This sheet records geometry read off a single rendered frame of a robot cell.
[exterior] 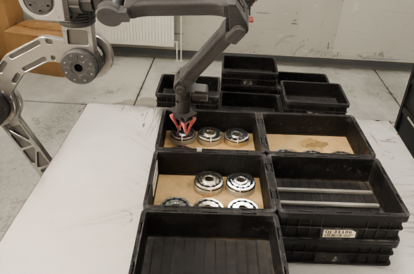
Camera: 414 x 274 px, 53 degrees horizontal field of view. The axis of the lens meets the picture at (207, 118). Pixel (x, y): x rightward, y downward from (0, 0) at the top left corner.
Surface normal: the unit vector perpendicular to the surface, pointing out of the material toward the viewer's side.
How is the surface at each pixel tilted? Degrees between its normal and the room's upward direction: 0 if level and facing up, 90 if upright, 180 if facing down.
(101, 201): 0
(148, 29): 90
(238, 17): 118
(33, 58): 90
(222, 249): 0
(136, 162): 0
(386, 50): 90
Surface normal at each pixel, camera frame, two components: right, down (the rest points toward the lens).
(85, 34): -0.06, 0.51
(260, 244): 0.04, -0.86
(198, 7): -0.07, 0.82
